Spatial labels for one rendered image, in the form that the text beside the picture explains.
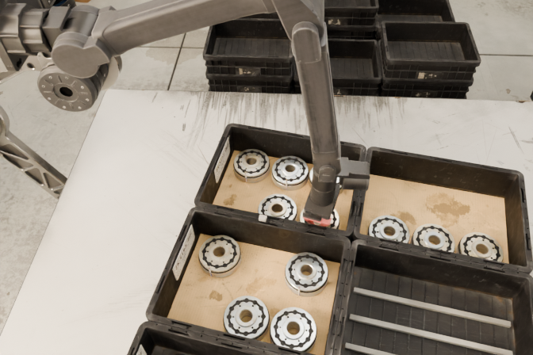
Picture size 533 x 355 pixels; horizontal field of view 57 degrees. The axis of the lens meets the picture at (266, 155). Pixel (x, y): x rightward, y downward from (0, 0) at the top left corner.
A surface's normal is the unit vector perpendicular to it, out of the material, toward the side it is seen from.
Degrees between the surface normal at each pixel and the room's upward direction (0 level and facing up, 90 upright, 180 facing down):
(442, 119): 0
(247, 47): 0
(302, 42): 95
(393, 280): 0
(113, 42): 87
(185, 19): 92
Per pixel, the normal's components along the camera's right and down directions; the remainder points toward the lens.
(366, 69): -0.03, -0.66
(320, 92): -0.02, 0.80
